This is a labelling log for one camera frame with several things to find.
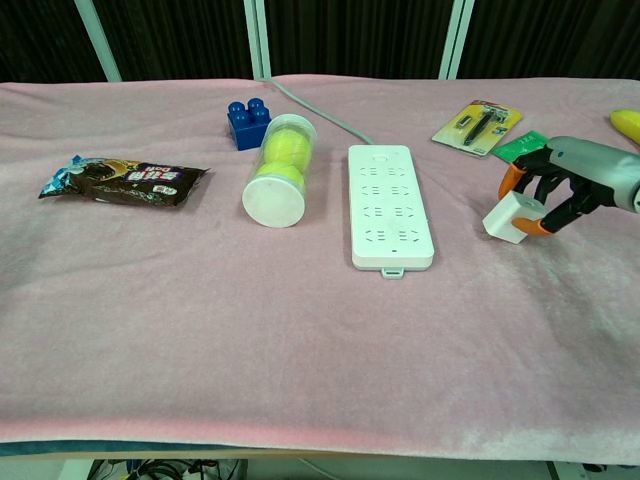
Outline slanted white frame post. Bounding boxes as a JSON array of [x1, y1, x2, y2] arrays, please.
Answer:
[[73, 0, 123, 83]]

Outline white charger cube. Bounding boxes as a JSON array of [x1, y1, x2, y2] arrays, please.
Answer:
[[482, 192, 544, 245]]

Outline grey power strip cable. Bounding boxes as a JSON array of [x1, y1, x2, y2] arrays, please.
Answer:
[[257, 77, 374, 147]]

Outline brown chocolate snack packet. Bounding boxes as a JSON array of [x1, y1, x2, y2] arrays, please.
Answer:
[[38, 154, 212, 210]]

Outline pink table cloth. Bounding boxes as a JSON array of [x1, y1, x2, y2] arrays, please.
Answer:
[[0, 74, 640, 466]]

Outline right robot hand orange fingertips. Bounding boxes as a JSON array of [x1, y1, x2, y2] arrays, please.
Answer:
[[498, 135, 640, 236]]

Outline tangled floor cables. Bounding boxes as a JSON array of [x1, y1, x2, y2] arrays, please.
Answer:
[[89, 458, 249, 480]]

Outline green sachet packet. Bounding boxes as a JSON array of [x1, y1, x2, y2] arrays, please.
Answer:
[[492, 130, 551, 164]]

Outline clear tennis ball tube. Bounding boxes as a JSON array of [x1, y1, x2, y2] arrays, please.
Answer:
[[241, 113, 320, 230]]

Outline double white frame post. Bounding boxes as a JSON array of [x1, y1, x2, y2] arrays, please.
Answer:
[[243, 0, 274, 81]]

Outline yellow banana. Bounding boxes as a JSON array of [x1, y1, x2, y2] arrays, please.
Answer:
[[609, 108, 640, 146]]

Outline yellow tennis ball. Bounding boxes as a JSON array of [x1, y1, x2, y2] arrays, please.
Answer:
[[255, 162, 306, 189], [267, 130, 311, 166]]

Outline blue toy brick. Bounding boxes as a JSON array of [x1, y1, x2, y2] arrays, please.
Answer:
[[226, 97, 273, 152]]

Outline yellow razor blister pack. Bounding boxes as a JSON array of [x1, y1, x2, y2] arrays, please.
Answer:
[[431, 98, 524, 159]]

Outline white power strip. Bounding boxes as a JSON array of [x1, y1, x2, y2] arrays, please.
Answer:
[[347, 144, 435, 279]]

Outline black curtain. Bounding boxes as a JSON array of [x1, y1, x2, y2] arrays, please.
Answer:
[[0, 0, 640, 84]]

